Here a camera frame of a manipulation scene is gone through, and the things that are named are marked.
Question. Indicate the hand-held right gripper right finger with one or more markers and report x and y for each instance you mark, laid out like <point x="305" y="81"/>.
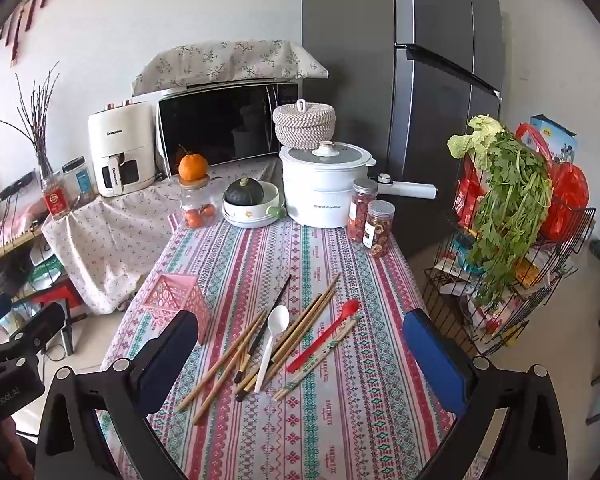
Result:
<point x="437" y="365"/>

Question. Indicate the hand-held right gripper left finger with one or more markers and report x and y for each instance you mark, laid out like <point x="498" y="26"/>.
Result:
<point x="162" y="365"/>

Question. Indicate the pink plastic basket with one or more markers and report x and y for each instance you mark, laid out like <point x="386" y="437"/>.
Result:
<point x="172" y="295"/>

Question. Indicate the black chopstick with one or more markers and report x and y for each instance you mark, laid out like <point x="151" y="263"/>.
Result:
<point x="240" y="396"/>
<point x="275" y="305"/>

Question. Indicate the red plastic spoon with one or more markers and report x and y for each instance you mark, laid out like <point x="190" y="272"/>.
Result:
<point x="347" y="308"/>

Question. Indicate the paper-wrapped chopsticks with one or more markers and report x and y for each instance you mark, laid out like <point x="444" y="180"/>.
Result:
<point x="325" y="355"/>

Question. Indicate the white plastic spoon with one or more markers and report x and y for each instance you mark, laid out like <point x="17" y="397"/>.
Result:
<point x="276" y="322"/>

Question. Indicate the pile of wooden chopsticks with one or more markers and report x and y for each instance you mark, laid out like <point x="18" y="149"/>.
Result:
<point x="310" y="315"/>

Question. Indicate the red plastic stool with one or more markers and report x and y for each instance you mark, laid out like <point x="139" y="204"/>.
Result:
<point x="55" y="292"/>

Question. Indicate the patterned striped tablecloth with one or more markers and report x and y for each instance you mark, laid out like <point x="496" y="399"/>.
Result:
<point x="370" y="410"/>

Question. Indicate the small-print floral cloth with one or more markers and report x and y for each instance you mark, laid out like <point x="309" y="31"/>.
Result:
<point x="105" y="240"/>

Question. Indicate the blue snack package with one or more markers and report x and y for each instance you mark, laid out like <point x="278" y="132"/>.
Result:
<point x="465" y="257"/>

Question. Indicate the red-label glass jar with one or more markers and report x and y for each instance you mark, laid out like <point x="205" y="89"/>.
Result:
<point x="55" y="200"/>

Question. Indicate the blue-label glass jar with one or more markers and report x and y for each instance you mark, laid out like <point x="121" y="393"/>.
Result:
<point x="82" y="182"/>

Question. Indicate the small tangerine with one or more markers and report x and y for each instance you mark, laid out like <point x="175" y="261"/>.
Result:
<point x="192" y="217"/>
<point x="208" y="210"/>

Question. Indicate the red snack package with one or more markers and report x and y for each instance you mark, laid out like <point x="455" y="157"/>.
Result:
<point x="467" y="200"/>

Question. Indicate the red dried fruit jar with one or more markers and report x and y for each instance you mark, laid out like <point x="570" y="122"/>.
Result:
<point x="361" y="215"/>

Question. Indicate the glass dish with tomatoes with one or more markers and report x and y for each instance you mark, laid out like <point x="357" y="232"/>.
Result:
<point x="197" y="200"/>

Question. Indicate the white flower-print dish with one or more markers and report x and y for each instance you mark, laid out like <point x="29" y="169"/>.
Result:
<point x="252" y="215"/>

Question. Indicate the leafy green vegetables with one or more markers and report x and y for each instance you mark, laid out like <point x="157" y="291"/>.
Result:
<point x="510" y="195"/>

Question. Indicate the dark green pumpkin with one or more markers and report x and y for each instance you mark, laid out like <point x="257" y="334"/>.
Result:
<point x="243" y="192"/>

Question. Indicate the dried bare branches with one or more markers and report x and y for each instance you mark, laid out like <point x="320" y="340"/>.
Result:
<point x="40" y="125"/>

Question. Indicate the large orange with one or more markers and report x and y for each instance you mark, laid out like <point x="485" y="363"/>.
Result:
<point x="193" y="166"/>

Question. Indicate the white air fryer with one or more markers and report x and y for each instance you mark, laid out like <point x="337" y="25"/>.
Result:
<point x="122" y="140"/>

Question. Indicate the red plastic bag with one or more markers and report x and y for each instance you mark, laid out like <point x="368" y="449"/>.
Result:
<point x="567" y="195"/>

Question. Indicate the white electric cooking pot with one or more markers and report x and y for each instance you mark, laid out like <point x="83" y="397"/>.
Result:
<point x="320" y="185"/>

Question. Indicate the black microwave oven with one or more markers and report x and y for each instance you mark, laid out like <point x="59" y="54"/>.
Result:
<point x="220" y="120"/>

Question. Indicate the blue cardboard box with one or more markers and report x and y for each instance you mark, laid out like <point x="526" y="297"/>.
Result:
<point x="560" y="137"/>

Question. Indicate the woven lidded basket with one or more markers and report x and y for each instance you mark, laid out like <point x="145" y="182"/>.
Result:
<point x="305" y="122"/>

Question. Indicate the floral dust cover cloth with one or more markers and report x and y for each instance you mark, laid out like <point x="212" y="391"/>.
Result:
<point x="220" y="62"/>

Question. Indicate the grey refrigerator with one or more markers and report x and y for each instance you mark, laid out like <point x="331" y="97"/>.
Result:
<point x="350" y="60"/>

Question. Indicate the red wall ornament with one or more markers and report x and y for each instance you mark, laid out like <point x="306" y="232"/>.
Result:
<point x="22" y="25"/>

